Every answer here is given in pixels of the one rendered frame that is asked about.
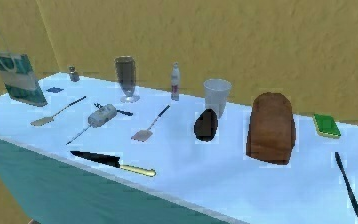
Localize green sponge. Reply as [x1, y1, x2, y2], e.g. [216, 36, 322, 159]
[312, 113, 342, 139]

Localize tall dark drinking glass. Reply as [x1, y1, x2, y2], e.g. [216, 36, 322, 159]
[114, 55, 141, 104]

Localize black knife with yellow handle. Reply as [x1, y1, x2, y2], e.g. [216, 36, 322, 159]
[69, 150, 157, 178]

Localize thin black knife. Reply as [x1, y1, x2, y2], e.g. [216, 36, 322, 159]
[334, 151, 358, 224]

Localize white hand mixer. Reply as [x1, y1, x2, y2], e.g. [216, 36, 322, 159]
[65, 102, 134, 146]

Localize white plastic cup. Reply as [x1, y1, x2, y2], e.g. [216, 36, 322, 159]
[203, 78, 233, 120]

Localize spatula with pink blade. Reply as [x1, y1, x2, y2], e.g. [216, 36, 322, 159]
[130, 104, 172, 143]

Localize table with pale blue cloth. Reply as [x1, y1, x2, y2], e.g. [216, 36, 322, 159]
[0, 72, 358, 224]

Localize white spray bottle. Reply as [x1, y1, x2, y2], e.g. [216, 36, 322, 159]
[170, 61, 182, 102]

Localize small grey shaker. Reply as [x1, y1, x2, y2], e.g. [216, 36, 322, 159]
[68, 65, 81, 83]

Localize dark avocado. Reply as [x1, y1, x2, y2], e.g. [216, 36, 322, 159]
[193, 108, 219, 143]

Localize teal and white paper bag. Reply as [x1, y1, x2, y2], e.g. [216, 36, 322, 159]
[0, 26, 49, 108]

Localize brown bread loaf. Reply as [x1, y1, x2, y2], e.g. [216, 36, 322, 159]
[245, 92, 297, 166]

